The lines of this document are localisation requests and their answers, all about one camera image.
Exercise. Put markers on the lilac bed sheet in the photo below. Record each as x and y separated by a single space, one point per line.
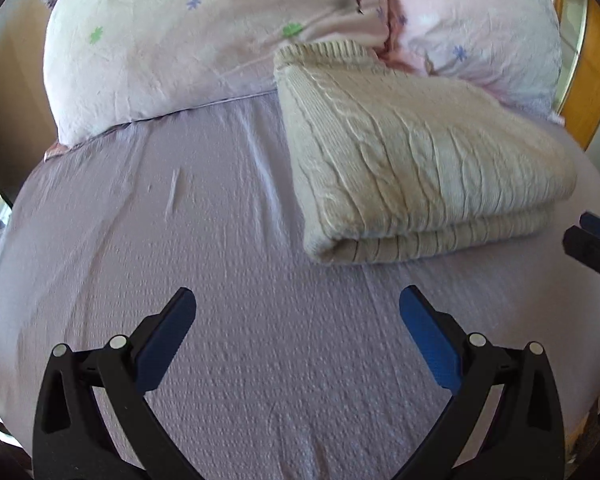
220 260

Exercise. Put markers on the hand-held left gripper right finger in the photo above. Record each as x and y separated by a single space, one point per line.
430 335

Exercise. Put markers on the pink dotted floral pillow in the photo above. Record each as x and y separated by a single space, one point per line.
475 20

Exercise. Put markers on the wooden headboard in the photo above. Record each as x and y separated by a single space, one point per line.
592 60

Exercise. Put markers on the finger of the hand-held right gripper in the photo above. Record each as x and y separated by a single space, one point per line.
592 250

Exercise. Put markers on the pale pink floral pillow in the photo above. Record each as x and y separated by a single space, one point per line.
180 35

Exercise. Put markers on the folded beige knit sweater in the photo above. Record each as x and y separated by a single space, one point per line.
405 160

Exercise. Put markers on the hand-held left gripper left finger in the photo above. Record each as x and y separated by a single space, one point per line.
166 332

